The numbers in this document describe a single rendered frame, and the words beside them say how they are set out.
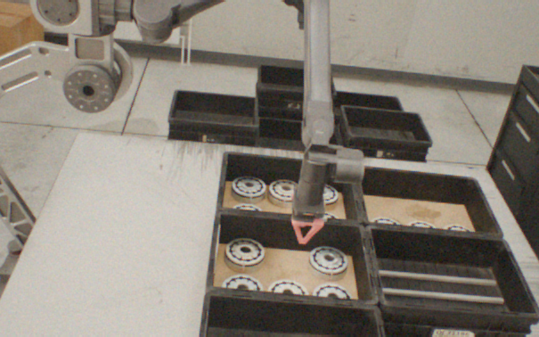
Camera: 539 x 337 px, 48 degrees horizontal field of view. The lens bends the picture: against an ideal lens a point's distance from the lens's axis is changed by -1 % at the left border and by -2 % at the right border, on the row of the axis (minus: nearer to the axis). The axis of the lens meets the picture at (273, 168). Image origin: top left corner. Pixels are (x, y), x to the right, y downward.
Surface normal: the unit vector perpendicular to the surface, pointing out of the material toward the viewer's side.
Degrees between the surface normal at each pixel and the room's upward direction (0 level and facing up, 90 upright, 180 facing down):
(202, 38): 90
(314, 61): 42
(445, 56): 90
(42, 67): 90
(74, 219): 0
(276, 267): 0
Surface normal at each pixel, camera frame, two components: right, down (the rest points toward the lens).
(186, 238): 0.12, -0.83
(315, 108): 0.06, -0.26
